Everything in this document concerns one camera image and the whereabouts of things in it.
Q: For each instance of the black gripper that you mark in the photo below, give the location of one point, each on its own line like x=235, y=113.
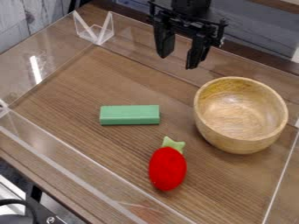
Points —
x=188, y=17

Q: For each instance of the green rectangular block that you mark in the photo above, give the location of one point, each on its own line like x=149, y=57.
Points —
x=129, y=115

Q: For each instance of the light wooden bowl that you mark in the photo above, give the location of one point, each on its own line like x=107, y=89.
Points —
x=240, y=114

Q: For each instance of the red felt strawberry toy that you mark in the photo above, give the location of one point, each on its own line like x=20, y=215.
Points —
x=167, y=167

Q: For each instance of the clear acrylic tray wall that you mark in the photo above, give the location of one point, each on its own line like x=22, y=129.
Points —
x=85, y=186

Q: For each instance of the black table clamp bracket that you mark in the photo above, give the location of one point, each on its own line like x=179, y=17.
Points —
x=44, y=215

